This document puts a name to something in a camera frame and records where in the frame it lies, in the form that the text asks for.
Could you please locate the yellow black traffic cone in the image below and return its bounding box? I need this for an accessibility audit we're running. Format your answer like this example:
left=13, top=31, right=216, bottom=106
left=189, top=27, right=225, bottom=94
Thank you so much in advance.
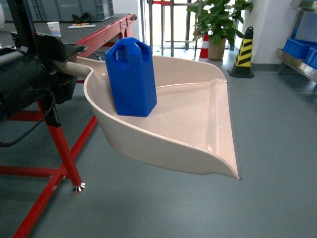
left=228, top=26, right=254, bottom=78

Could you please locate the blue hexagonal plastic part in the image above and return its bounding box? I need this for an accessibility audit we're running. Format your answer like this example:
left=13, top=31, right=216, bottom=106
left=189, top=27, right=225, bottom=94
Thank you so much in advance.
left=105, top=37, right=157, bottom=117

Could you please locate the potted green plant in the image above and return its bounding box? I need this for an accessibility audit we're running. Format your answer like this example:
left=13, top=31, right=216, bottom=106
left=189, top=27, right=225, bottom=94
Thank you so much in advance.
left=187, top=0, right=253, bottom=60

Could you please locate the white paper cup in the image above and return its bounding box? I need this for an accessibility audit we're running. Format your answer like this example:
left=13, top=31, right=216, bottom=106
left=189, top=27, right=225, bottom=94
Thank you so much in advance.
left=47, top=21, right=61, bottom=38

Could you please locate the red metal table frame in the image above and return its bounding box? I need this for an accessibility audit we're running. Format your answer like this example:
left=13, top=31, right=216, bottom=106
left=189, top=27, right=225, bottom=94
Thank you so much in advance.
left=0, top=14, right=136, bottom=238

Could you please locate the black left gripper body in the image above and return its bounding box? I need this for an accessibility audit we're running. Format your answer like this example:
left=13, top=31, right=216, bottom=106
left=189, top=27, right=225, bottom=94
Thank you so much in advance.
left=0, top=35, right=87, bottom=121

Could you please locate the red white traffic cone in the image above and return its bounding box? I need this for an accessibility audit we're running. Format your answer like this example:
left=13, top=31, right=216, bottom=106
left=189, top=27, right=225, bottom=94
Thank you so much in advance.
left=199, top=34, right=209, bottom=62

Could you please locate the black cable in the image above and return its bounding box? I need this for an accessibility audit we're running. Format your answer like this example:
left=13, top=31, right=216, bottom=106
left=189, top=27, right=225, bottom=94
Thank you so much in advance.
left=0, top=89, right=57, bottom=148

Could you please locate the steel roller shelf rack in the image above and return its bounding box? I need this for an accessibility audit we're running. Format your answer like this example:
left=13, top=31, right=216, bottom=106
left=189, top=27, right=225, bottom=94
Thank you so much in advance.
left=275, top=0, right=317, bottom=82

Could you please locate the beige plastic dustpan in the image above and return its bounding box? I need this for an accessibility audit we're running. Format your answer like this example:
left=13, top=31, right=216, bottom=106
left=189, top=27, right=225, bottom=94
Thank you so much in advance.
left=56, top=56, right=242, bottom=179

